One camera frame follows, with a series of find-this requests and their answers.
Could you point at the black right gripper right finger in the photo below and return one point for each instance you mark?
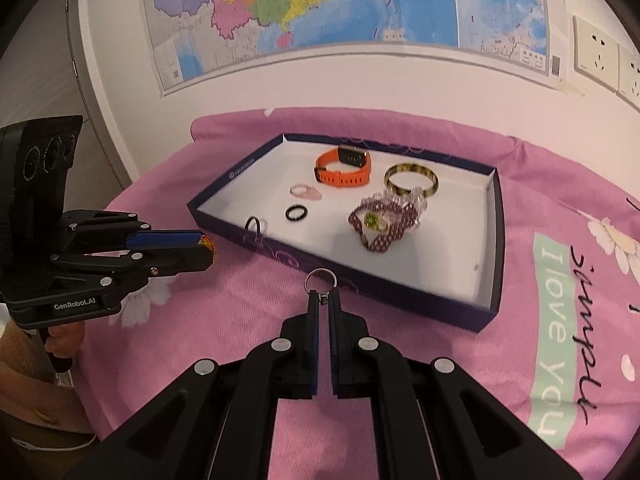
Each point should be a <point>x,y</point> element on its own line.
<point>432,420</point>

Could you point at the white wall socket panel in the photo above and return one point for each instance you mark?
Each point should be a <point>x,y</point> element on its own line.
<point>595,54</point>

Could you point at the navy shallow cardboard box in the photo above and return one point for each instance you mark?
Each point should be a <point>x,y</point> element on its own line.
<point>441,257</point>

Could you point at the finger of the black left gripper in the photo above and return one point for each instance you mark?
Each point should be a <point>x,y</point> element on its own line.
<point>169,262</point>
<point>163,239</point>

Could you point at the orange smart watch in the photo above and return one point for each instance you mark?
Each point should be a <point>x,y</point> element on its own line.
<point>343,167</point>

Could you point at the yellow tortoiseshell bangle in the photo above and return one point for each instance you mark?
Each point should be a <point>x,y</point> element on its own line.
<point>410,178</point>

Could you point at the grey wardrobe door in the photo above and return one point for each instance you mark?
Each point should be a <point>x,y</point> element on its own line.
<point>45,73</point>

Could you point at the pink floral bed sheet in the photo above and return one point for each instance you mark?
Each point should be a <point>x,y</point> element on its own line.
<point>562,352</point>

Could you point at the left hand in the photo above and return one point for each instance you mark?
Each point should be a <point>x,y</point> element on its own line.
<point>65,340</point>

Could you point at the colourful wall map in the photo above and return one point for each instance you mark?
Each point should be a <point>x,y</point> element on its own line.
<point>195,39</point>

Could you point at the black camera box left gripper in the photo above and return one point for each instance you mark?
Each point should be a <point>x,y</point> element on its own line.
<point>35,158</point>

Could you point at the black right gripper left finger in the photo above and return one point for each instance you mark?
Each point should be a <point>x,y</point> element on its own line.
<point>215,421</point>

